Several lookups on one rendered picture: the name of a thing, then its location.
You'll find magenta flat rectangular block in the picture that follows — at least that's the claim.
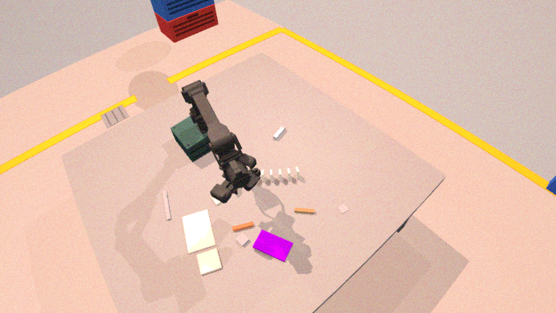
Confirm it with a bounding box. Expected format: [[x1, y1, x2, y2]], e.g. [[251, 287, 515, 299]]
[[253, 230, 293, 262]]

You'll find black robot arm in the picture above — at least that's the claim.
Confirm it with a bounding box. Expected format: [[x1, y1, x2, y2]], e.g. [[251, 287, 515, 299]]
[[181, 80, 261, 191]]

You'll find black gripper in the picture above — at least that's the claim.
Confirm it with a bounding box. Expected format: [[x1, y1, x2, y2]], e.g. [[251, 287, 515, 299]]
[[210, 154, 257, 204]]

